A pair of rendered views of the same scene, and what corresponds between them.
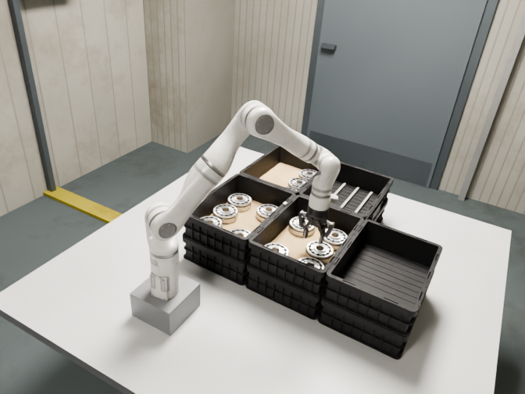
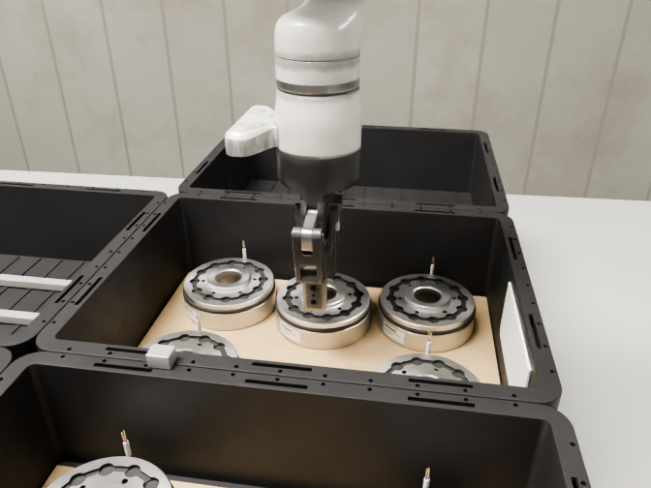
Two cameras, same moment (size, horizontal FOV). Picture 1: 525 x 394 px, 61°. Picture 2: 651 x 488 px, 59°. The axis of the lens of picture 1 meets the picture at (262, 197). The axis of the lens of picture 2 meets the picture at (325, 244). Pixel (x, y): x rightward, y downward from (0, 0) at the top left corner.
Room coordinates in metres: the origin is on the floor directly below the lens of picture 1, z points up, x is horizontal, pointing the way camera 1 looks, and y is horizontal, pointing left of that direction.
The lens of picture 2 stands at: (1.50, 0.26, 1.21)
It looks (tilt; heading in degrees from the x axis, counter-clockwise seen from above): 29 degrees down; 251
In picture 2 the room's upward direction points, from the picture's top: straight up
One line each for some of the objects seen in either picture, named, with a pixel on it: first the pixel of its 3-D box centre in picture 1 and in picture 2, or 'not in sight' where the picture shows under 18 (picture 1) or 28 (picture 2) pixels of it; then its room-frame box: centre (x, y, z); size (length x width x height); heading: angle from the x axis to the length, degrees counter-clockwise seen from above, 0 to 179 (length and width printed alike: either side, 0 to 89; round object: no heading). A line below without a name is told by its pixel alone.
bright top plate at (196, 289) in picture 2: (334, 236); (229, 282); (1.42, -0.30, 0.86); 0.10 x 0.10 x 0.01
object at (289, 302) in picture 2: (319, 248); (323, 298); (1.33, -0.23, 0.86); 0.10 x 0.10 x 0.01
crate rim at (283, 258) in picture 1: (308, 231); (314, 278); (1.35, -0.18, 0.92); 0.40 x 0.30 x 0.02; 152
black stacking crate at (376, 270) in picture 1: (383, 273); (349, 198); (1.21, -0.45, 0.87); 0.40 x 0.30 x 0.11; 152
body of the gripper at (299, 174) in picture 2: (317, 214); (319, 186); (1.34, -0.20, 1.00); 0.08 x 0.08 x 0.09
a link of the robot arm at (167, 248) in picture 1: (162, 230); not in sight; (1.11, 0.30, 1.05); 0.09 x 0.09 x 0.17; 30
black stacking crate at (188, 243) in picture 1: (239, 236); not in sight; (1.49, 0.08, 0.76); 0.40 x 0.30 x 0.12; 152
